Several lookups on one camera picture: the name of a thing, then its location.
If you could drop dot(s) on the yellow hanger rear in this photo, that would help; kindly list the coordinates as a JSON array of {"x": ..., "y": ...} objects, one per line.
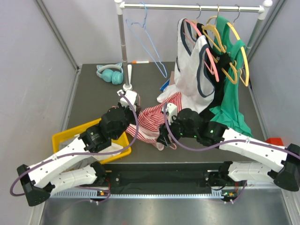
[{"x": 246, "y": 67}]

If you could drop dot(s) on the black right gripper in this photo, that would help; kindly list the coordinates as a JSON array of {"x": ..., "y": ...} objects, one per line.
[{"x": 163, "y": 138}]

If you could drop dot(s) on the pink plastic hanger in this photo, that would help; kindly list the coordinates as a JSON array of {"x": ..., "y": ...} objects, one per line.
[{"x": 212, "y": 68}]

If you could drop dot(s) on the red plastic block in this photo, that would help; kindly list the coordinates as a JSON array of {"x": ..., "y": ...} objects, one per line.
[{"x": 275, "y": 141}]

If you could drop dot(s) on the black tank top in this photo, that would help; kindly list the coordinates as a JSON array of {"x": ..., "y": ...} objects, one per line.
[{"x": 220, "y": 77}]

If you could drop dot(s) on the blue wire hanger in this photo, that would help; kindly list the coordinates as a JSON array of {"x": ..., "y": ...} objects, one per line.
[{"x": 153, "y": 52}]

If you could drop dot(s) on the red white striped tank top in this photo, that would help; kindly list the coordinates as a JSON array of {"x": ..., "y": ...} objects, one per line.
[{"x": 152, "y": 117}]

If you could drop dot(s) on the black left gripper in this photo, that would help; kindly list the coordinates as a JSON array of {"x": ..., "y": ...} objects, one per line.
[{"x": 128, "y": 109}]

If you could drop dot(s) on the blue box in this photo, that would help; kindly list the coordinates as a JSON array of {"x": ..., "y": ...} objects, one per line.
[{"x": 164, "y": 86}]

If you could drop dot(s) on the white navy-trimmed tank top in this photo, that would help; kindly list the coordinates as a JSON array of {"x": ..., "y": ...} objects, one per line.
[{"x": 191, "y": 76}]

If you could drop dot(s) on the yellow hanger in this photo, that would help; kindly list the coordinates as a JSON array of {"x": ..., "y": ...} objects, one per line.
[
  {"x": 215, "y": 39},
  {"x": 246, "y": 67}
]

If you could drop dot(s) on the yellow plastic bin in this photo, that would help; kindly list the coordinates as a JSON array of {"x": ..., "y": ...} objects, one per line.
[{"x": 68, "y": 135}]

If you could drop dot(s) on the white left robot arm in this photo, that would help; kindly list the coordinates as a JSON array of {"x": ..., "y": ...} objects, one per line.
[{"x": 42, "y": 180}]

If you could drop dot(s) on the teal cat-ear headphones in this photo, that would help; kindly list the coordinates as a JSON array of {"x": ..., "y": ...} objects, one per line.
[{"x": 111, "y": 73}]

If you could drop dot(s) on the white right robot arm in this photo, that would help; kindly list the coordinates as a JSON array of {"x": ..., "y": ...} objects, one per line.
[{"x": 270, "y": 163}]

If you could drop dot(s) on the yellow hanger front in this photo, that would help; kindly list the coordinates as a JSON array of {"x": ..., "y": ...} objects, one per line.
[{"x": 215, "y": 39}]

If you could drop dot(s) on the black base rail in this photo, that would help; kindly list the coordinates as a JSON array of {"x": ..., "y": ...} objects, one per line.
[{"x": 130, "y": 178}]

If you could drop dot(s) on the green tank top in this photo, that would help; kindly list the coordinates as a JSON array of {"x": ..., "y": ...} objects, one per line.
[{"x": 228, "y": 113}]

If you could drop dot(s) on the orange white marker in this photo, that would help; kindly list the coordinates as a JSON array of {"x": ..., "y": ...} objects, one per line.
[{"x": 140, "y": 62}]

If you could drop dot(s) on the cream white cloth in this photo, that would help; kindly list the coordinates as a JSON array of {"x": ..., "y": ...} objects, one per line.
[{"x": 77, "y": 146}]

